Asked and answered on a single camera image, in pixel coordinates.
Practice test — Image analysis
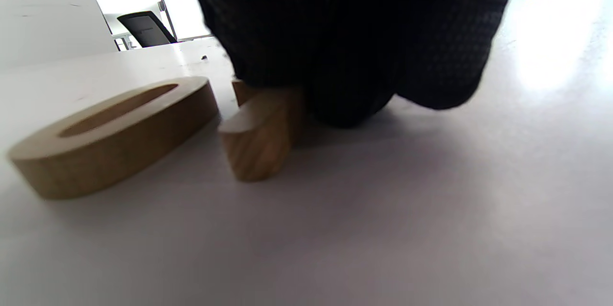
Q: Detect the person's right hand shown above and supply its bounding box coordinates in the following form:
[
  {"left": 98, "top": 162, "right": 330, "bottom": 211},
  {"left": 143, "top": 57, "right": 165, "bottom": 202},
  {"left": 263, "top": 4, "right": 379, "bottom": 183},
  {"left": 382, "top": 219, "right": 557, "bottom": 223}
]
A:
[{"left": 177, "top": 0, "right": 527, "bottom": 128}]

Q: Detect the straight hooked wooden number block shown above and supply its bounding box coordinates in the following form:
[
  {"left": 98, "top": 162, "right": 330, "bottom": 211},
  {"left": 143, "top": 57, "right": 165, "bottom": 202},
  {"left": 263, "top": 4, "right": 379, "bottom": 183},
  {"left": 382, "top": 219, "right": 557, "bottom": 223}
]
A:
[{"left": 218, "top": 80, "right": 307, "bottom": 183}]

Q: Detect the oval ring wooden number block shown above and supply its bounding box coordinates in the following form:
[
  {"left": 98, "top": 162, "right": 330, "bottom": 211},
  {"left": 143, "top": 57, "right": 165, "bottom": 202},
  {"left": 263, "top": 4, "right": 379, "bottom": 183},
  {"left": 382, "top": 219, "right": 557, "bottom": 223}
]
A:
[{"left": 7, "top": 76, "right": 220, "bottom": 200}]

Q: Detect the black mesh office chair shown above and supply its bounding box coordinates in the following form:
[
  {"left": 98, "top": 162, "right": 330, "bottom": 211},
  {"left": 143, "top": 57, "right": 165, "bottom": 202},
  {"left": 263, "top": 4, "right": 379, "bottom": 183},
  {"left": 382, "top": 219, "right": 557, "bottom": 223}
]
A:
[{"left": 117, "top": 11, "right": 178, "bottom": 49}]

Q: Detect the white partition panel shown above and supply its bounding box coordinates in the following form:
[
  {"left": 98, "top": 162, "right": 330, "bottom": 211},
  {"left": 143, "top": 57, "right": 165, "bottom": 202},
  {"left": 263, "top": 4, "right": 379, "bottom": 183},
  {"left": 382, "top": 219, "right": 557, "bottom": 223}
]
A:
[{"left": 0, "top": 0, "right": 120, "bottom": 69}]

